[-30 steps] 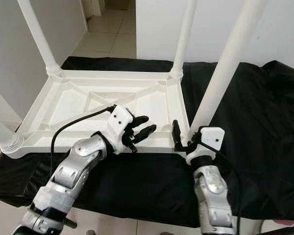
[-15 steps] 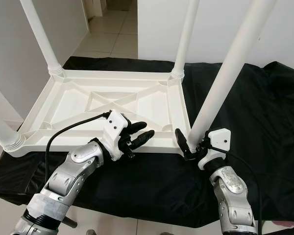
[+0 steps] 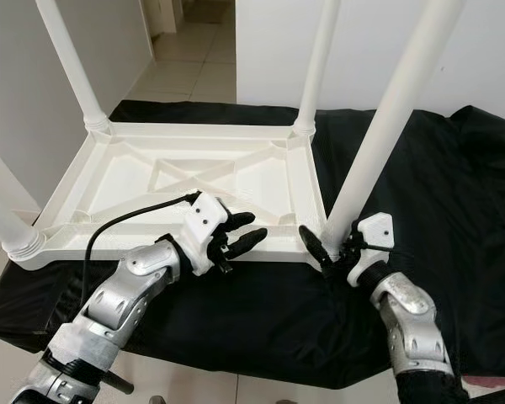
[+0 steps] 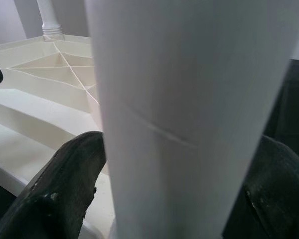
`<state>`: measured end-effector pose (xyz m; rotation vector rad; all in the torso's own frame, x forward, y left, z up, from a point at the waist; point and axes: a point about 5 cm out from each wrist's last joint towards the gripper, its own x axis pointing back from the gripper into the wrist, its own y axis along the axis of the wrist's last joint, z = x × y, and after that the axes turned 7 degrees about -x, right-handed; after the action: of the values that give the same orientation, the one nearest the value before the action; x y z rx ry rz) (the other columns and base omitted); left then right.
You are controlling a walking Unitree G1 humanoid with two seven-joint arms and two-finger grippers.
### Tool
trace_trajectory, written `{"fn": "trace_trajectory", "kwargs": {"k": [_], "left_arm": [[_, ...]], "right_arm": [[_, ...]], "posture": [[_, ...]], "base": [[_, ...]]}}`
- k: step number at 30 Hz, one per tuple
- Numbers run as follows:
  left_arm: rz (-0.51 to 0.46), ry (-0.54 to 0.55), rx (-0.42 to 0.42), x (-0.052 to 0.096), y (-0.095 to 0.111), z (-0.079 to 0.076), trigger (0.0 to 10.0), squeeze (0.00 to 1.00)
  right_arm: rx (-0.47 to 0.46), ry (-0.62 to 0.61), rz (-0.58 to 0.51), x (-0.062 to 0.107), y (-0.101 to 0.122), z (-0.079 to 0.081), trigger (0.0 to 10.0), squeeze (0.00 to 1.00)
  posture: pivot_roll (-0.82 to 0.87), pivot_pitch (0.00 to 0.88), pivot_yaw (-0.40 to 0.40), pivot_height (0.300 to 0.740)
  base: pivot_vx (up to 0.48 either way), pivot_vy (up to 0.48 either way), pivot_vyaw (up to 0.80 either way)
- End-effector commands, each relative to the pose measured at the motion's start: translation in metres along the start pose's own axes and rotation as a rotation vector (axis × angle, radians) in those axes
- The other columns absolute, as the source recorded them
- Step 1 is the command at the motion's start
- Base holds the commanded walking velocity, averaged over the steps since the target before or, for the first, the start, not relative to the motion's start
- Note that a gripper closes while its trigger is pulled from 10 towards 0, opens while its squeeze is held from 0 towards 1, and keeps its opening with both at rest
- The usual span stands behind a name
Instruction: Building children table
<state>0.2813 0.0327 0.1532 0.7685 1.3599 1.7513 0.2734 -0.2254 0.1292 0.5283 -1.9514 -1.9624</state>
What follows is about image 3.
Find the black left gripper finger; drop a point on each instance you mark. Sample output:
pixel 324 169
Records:
pixel 241 220
pixel 248 240

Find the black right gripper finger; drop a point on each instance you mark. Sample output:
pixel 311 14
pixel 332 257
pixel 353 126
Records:
pixel 316 244

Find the white plastic table top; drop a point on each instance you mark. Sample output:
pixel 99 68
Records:
pixel 118 185

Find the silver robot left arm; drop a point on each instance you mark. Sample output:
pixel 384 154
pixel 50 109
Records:
pixel 135 290

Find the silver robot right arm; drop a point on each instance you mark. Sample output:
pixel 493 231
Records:
pixel 408 311

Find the black table cloth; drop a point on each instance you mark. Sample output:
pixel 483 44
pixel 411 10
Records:
pixel 286 320

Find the black metal table leg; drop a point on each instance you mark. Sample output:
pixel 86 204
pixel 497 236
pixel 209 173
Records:
pixel 118 384

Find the pink stool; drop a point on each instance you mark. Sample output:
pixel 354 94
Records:
pixel 497 384

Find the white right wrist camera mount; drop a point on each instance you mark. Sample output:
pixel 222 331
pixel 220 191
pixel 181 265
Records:
pixel 374 231

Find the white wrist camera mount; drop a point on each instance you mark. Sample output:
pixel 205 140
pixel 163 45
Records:
pixel 206 217
pixel 374 231

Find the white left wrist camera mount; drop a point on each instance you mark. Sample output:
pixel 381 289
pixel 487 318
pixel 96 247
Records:
pixel 206 217

